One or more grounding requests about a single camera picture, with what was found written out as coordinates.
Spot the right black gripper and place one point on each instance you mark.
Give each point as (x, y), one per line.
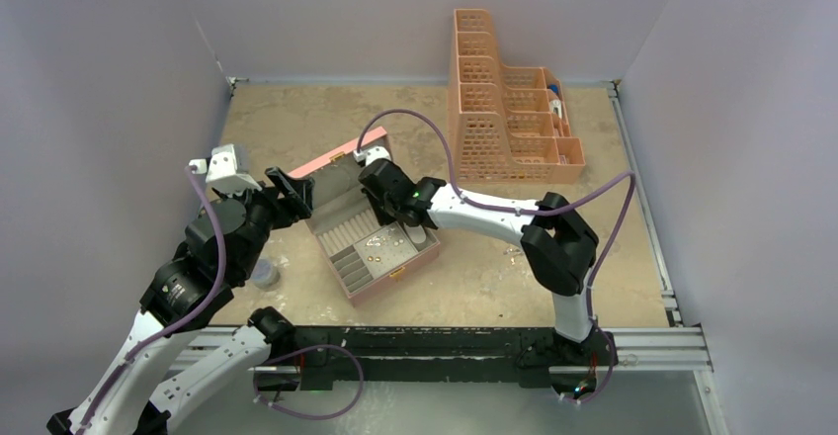
(383, 217)

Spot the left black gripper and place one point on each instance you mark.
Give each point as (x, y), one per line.
(295, 206)

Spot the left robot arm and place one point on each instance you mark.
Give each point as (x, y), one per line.
(218, 254)

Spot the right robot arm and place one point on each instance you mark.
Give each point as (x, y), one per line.
(564, 253)

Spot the pink jewelry box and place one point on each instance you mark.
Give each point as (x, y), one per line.
(366, 257)

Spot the white oval box insert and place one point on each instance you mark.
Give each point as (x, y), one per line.
(417, 235)

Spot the crystal earrings in box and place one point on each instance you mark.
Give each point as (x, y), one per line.
(390, 237)

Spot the small clear round container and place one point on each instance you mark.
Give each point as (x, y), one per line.
(265, 274)

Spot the orange mesh desk organizer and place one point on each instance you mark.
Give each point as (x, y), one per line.
(500, 125)

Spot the blue white items in organizer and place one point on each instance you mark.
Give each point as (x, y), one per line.
(555, 103)

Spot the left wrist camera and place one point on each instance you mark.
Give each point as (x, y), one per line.
(226, 171)

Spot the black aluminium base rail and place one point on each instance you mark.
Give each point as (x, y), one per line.
(318, 356)

